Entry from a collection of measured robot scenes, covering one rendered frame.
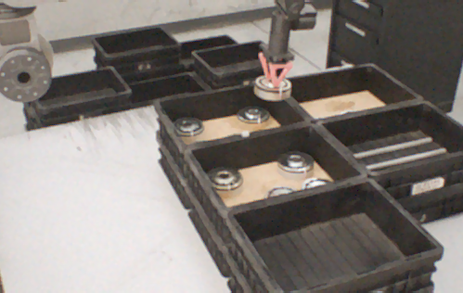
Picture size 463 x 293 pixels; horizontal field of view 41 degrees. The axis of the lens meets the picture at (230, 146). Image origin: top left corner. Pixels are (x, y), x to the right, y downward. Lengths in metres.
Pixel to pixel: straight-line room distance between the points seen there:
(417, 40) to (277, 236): 1.99
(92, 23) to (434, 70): 2.51
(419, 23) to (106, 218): 2.04
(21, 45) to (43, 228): 0.52
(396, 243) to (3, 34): 1.09
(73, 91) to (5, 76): 1.36
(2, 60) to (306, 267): 0.89
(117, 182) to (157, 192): 0.14
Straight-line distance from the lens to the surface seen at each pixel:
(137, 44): 3.43
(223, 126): 1.96
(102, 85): 3.00
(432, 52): 3.44
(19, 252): 1.75
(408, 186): 1.72
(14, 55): 1.62
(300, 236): 1.53
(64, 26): 4.71
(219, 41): 3.62
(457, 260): 1.77
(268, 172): 1.74
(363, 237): 1.56
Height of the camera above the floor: 1.81
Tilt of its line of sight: 32 degrees down
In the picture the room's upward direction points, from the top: 1 degrees clockwise
